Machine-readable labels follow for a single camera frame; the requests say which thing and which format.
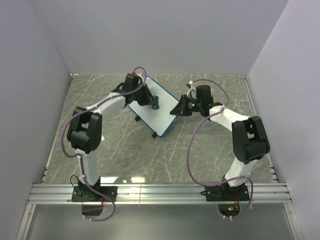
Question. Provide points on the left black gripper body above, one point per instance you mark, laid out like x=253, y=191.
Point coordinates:
x=141, y=95

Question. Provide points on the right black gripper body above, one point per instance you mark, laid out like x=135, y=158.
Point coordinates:
x=192, y=106

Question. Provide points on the blue whiteboard eraser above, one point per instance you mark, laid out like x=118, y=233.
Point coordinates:
x=155, y=104

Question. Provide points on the blue-framed small whiteboard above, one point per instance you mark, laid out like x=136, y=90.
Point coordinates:
x=159, y=120

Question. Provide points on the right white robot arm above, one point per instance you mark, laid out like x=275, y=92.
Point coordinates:
x=249, y=141

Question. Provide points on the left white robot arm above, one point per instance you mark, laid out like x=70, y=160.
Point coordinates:
x=85, y=129

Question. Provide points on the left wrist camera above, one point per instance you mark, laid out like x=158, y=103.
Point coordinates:
x=132, y=81

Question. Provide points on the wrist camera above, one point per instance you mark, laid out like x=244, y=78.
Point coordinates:
x=191, y=93
x=132, y=81

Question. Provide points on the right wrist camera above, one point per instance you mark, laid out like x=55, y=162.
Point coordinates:
x=191, y=93

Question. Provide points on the aluminium mounting rail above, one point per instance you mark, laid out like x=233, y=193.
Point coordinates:
x=154, y=194

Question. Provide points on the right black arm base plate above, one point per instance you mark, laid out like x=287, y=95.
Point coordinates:
x=226, y=193

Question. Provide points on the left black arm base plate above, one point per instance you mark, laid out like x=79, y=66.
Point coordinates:
x=83, y=194

